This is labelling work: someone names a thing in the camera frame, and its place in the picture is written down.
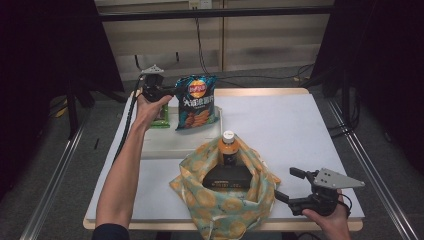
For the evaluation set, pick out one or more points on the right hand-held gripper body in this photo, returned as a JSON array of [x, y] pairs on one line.
[[325, 198]]

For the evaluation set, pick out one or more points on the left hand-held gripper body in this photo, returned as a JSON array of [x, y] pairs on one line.
[[153, 85]]

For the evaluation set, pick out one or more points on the blue potato chip bag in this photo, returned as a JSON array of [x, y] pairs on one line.
[[196, 103]]

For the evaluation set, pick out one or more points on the white plastic tray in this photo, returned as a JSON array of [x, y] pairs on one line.
[[186, 143]]

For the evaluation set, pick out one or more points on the fruit print cloth bag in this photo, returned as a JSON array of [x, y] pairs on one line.
[[226, 210]]

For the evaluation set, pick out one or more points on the black box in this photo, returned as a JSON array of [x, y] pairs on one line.
[[226, 176]]

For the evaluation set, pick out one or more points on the orange bottle with white cap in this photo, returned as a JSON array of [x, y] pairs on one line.
[[229, 150]]

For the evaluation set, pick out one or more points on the person's left hand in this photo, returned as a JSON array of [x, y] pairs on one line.
[[150, 111]]

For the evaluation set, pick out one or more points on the person's right hand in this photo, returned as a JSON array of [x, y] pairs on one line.
[[333, 225]]

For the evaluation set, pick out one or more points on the black horizontal bar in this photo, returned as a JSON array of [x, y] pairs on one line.
[[216, 14]]

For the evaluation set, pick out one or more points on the black curtain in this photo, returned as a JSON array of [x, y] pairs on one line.
[[383, 66], [40, 50]]

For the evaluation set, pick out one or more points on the dark sleeve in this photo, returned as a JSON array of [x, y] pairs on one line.
[[111, 232]]

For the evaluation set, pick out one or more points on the aluminium floor rail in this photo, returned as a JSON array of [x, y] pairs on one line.
[[376, 186], [50, 196]]

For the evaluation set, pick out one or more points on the white wall outlet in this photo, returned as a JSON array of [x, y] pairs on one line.
[[200, 4]]

